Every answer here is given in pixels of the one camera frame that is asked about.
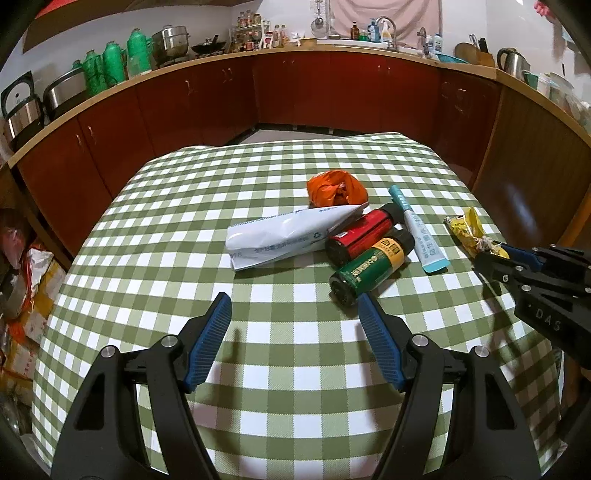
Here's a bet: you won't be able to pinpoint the yellow wrapper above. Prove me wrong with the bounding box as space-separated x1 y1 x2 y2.
444 207 509 259

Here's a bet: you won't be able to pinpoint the blue white tube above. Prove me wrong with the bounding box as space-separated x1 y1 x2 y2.
389 185 450 274

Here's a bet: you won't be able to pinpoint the green label brown bottle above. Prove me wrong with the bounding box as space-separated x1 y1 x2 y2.
329 228 415 307

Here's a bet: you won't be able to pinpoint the white blue paper package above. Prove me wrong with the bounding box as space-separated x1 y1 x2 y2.
225 202 369 271

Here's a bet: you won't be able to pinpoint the red label brown bottle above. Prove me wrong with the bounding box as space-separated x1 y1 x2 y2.
325 203 404 268

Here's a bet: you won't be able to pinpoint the orange plastic bag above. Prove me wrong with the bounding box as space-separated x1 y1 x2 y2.
307 170 369 207

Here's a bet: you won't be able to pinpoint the red kitchen cabinets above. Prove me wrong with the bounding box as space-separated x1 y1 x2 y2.
10 50 500 254

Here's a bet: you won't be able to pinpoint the brown wooden side cabinet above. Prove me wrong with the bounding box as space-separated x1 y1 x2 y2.
473 87 590 250

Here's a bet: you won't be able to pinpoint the green white checkered tablecloth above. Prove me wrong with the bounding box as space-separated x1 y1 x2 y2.
32 133 560 479

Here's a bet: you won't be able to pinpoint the stacked cardboard boxes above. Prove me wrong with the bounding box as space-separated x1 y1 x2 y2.
1 245 66 380

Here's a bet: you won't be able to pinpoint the steel electric kettle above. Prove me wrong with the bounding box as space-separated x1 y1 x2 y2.
497 48 531 81

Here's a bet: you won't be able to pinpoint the sink faucet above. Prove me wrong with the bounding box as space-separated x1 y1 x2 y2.
376 16 398 51

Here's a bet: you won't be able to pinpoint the black wok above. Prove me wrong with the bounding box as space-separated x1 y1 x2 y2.
191 35 225 57

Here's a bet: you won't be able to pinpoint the pink window curtain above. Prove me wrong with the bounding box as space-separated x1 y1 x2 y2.
331 0 442 47

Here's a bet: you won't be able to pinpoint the steel stock pot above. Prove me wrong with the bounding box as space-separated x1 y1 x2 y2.
151 25 189 64

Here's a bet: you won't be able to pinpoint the green thermos left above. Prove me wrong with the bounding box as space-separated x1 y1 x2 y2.
72 50 108 97

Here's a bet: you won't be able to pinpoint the green thermos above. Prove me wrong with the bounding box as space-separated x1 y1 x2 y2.
102 41 126 87
72 50 108 97
126 28 152 78

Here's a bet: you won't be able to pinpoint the green thermos middle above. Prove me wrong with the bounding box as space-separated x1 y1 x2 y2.
102 41 126 87

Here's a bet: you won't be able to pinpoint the green thermos right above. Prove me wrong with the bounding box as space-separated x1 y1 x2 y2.
126 28 152 78

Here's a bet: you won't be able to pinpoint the open steel rice cooker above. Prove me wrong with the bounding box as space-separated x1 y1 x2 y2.
1 71 45 153

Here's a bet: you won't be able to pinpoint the spice rack with bottles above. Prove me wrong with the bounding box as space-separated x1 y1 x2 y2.
228 10 290 53

